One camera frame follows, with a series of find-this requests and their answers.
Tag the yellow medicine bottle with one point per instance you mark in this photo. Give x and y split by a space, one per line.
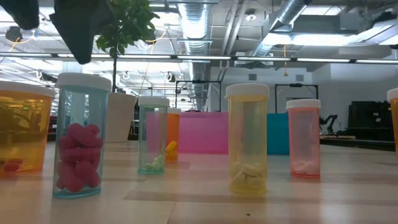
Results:
247 133

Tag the silver ventilation duct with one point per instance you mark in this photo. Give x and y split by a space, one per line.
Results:
195 28
289 12

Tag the large orange medicine bottle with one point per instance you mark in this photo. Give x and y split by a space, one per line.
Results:
25 130

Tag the teal plastic bin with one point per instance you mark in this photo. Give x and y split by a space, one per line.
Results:
277 133

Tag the green leafy plant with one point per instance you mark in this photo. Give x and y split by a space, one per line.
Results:
130 21

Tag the pink plastic bin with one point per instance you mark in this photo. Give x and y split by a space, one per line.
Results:
202 133

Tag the small teal medicine bottle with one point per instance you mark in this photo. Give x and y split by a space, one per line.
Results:
152 130

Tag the medium orange medicine bottle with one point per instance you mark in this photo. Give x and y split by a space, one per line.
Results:
394 124

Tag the black metal frame stand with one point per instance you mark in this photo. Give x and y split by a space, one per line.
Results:
295 85

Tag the small orange medicine bottle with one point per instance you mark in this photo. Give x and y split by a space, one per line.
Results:
173 130

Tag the blue bottle with pink pills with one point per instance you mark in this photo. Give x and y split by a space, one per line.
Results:
81 124

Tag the black background robot arm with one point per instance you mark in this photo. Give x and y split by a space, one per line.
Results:
330 119

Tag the black cabinet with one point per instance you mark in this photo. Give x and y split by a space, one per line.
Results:
370 118

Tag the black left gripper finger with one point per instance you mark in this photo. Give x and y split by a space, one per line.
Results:
79 28
18 11

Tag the pink medicine bottle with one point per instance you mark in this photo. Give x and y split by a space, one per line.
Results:
303 137

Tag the white plant pot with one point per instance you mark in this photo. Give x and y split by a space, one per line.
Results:
122 118

